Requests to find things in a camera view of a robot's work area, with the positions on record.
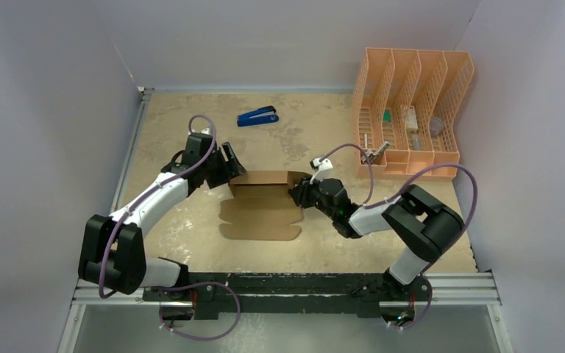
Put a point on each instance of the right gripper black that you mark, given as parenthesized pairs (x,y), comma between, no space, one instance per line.
(302,192)

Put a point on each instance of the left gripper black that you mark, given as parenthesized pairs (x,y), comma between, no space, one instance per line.
(234,170)

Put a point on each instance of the grey round item in organizer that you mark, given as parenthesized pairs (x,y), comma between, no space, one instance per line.
(436,125)

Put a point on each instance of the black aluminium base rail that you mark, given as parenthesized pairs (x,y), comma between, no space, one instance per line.
(364,295)

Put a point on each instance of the black white patterned clip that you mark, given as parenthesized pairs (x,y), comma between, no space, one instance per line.
(372,156)

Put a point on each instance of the orange plastic file organizer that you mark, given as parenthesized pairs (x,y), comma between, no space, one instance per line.
(403,111)

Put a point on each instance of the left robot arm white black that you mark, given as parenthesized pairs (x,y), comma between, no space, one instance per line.
(113,253)

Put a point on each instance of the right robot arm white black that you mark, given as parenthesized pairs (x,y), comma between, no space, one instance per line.
(426,226)

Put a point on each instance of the brown cardboard box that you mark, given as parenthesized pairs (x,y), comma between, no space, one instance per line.
(261,208)

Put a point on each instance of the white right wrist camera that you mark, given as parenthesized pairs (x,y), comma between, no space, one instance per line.
(322,168)

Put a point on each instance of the blue black stapler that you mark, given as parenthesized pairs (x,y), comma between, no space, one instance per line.
(260,116)

